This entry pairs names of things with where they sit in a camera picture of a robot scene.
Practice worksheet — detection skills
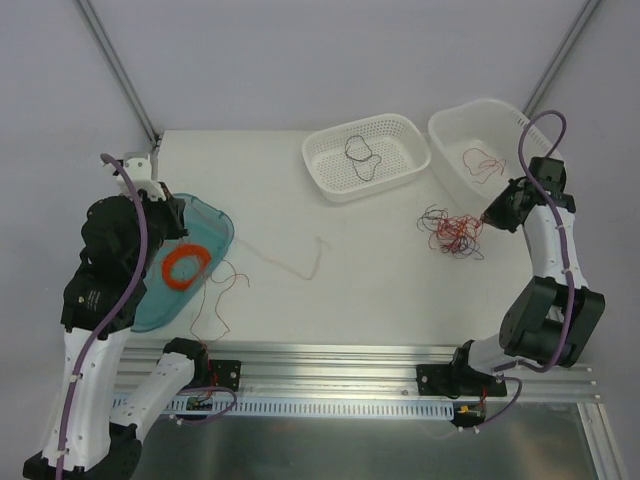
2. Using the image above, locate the red orange cable ball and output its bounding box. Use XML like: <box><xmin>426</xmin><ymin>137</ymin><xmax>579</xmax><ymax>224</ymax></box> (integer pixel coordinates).
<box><xmin>416</xmin><ymin>204</ymin><xmax>484</xmax><ymax>260</ymax></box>

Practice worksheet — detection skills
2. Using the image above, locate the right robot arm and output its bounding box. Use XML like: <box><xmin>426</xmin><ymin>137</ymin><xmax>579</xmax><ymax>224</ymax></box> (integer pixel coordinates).
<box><xmin>448</xmin><ymin>157</ymin><xmax>605</xmax><ymax>396</ymax></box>

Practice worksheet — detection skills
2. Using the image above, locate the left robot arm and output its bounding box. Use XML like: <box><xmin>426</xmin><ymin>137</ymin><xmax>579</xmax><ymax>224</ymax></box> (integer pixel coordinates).
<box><xmin>22</xmin><ymin>192</ymin><xmax>210</xmax><ymax>479</ymax></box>

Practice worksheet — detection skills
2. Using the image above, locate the teal plastic tub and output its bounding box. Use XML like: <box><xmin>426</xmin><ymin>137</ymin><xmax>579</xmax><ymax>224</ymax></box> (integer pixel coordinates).
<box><xmin>132</xmin><ymin>193</ymin><xmax>234</xmax><ymax>333</ymax></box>

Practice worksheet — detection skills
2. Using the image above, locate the white translucent tub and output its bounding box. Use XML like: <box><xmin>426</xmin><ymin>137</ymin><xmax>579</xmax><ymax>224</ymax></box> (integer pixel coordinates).
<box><xmin>427</xmin><ymin>98</ymin><xmax>529</xmax><ymax>216</ymax></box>

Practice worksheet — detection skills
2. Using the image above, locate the white perforated basket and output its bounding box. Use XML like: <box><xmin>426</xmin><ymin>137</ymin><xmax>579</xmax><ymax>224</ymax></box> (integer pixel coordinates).
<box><xmin>301</xmin><ymin>113</ymin><xmax>431</xmax><ymax>203</ymax></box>

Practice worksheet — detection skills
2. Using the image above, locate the orange cable coil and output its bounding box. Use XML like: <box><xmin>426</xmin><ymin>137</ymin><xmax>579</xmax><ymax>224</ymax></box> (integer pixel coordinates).
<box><xmin>161</xmin><ymin>244</ymin><xmax>213</xmax><ymax>291</ymax></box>

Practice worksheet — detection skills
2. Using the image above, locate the red cable in tub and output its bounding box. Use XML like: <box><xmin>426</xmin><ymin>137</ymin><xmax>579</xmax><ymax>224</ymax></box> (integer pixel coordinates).
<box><xmin>462</xmin><ymin>147</ymin><xmax>507</xmax><ymax>185</ymax></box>

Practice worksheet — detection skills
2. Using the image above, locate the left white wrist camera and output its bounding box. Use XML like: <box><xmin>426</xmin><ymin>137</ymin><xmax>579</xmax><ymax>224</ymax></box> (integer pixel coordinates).
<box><xmin>100</xmin><ymin>152</ymin><xmax>166</xmax><ymax>202</ymax></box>

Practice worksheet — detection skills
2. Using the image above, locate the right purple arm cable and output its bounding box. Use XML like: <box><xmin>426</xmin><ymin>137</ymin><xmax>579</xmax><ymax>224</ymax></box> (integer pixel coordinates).
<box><xmin>492</xmin><ymin>110</ymin><xmax>576</xmax><ymax>374</ymax></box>

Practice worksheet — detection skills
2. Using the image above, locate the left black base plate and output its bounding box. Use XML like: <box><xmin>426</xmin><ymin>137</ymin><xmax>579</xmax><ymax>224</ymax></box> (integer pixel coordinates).
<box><xmin>206</xmin><ymin>359</ymin><xmax>242</xmax><ymax>392</ymax></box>

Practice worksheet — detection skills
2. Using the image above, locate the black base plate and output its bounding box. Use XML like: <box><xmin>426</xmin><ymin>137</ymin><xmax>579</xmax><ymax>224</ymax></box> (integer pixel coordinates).
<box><xmin>416</xmin><ymin>364</ymin><xmax>507</xmax><ymax>399</ymax></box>
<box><xmin>206</xmin><ymin>359</ymin><xmax>242</xmax><ymax>392</ymax></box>

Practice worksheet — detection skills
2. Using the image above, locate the dark cable in basket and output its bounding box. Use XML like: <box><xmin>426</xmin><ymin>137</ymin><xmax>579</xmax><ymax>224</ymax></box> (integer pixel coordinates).
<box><xmin>343</xmin><ymin>135</ymin><xmax>383</xmax><ymax>183</ymax></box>

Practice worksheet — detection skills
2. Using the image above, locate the aluminium mounting rail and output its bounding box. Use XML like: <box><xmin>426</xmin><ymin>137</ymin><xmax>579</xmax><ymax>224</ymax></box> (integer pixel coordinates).
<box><xmin>114</xmin><ymin>340</ymin><xmax>599</xmax><ymax>401</ymax></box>

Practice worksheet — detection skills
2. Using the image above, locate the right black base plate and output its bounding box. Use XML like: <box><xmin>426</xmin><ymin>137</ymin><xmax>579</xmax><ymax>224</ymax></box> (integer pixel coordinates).
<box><xmin>416</xmin><ymin>364</ymin><xmax>507</xmax><ymax>399</ymax></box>

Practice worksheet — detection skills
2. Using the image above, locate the white slotted cable duct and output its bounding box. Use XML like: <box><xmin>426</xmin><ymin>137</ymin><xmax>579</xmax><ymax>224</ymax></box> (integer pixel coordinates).
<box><xmin>112</xmin><ymin>394</ymin><xmax>457</xmax><ymax>420</ymax></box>

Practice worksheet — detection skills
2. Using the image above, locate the right aluminium frame post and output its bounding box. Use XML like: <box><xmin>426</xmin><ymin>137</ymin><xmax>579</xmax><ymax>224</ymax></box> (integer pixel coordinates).
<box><xmin>522</xmin><ymin>0</ymin><xmax>606</xmax><ymax>117</ymax></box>

